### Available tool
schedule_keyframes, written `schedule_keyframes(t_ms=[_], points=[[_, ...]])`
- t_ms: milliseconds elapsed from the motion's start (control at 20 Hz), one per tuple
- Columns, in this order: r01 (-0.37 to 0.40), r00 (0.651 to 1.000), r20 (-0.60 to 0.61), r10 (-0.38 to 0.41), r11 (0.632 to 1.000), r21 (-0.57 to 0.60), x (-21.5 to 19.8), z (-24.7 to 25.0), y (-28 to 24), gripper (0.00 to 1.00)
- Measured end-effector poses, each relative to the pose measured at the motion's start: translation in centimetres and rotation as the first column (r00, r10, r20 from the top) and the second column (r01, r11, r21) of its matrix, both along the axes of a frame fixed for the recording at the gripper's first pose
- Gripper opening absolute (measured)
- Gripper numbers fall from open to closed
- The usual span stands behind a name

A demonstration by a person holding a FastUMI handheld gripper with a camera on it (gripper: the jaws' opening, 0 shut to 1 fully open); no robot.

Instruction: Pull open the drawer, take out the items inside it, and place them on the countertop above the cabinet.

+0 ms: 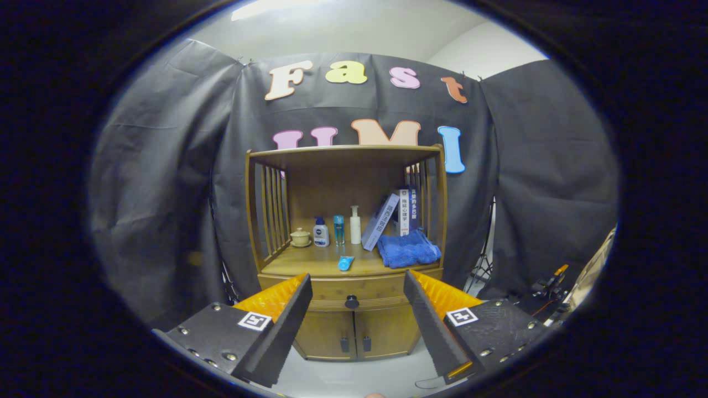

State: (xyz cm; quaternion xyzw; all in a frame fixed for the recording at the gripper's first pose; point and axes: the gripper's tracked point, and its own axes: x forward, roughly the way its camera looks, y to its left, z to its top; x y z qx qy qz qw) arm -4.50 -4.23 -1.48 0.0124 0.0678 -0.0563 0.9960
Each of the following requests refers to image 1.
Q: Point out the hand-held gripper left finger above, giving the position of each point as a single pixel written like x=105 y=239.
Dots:
x=287 y=326

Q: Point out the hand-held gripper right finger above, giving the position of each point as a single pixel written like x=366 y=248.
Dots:
x=428 y=326

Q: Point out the wooden drawer with black knob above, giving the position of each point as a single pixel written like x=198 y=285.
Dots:
x=332 y=290

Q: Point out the white and blue tube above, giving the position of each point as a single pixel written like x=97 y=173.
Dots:
x=346 y=263

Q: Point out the wooden cabinet door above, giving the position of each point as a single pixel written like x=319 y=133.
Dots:
x=387 y=331
x=326 y=334

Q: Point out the wooden countertop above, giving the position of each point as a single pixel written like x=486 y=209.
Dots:
x=310 y=265

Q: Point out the wooden cabinet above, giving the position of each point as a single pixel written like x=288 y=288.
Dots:
x=332 y=188

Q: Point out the blue towel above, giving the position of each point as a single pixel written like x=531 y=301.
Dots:
x=409 y=250

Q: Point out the black tripod stand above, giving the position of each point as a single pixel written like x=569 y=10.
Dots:
x=482 y=266

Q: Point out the beige lidded teacup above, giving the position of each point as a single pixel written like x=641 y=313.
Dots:
x=300 y=237

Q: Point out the white lotion bottle blue cap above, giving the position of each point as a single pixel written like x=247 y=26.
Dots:
x=321 y=235

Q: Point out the clear blue bottle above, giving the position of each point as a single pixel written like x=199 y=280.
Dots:
x=338 y=229

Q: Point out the lavender book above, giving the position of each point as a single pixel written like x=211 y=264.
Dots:
x=379 y=224

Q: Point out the white spine book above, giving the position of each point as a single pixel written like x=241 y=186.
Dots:
x=405 y=213

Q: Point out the dark blue book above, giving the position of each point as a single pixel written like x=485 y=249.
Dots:
x=415 y=209

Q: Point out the white pump bottle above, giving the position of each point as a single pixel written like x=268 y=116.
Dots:
x=355 y=228

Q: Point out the black and orange tool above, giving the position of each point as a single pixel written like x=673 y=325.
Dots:
x=550 y=287

